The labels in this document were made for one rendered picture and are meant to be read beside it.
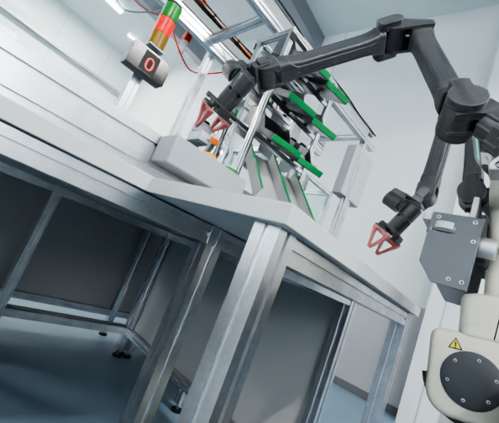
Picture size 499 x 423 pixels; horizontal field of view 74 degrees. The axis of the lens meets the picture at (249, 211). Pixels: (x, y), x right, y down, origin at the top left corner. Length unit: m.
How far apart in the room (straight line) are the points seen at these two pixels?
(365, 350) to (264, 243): 3.76
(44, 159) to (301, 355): 1.15
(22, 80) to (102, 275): 2.03
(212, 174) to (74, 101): 0.29
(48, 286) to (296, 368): 1.67
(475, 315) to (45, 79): 0.91
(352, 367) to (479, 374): 3.43
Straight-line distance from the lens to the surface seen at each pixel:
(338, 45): 1.07
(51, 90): 0.68
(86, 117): 0.69
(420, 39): 1.10
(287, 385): 1.48
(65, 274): 2.51
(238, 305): 0.46
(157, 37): 1.11
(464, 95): 0.84
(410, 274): 4.17
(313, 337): 1.42
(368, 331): 4.17
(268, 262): 0.43
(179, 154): 0.68
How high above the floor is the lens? 0.76
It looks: 10 degrees up
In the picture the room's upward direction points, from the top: 21 degrees clockwise
